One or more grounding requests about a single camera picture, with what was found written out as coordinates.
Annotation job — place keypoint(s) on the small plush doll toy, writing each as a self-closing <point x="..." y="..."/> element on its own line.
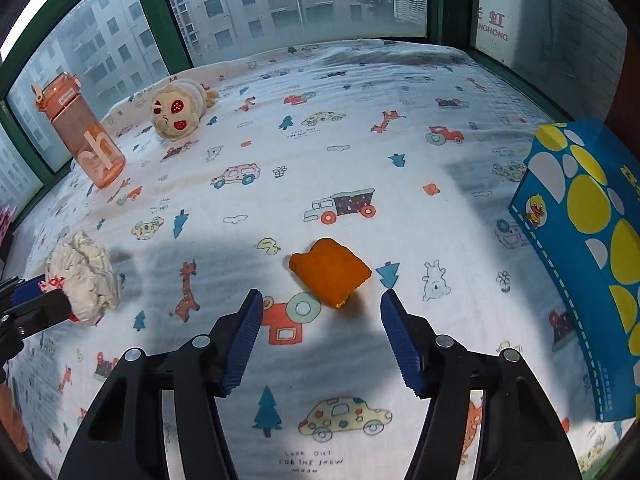
<point x="178" y="107"/>

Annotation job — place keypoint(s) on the cartoon printed white bed sheet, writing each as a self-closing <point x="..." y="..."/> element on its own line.
<point x="322" y="396"/>

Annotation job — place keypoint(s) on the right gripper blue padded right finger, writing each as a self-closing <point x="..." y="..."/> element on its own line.
<point x="406" y="334"/>

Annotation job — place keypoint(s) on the green window frame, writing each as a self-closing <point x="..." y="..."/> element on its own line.
<point x="150" y="20"/>

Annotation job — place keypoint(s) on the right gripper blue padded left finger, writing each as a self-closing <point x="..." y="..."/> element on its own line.
<point x="238" y="334"/>

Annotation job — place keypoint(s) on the orange plastic water bottle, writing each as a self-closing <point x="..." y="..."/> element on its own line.
<point x="79" y="129"/>

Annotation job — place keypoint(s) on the person's left hand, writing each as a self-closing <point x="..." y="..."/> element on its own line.
<point x="12" y="420"/>

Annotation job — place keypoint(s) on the white red paper wrapper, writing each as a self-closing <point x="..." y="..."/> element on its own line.
<point x="82" y="269"/>

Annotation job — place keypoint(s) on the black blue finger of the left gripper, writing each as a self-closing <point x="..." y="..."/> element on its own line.
<point x="40" y="310"/>

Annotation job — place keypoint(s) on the blue yellow tissue box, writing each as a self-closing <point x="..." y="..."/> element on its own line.
<point x="578" y="204"/>

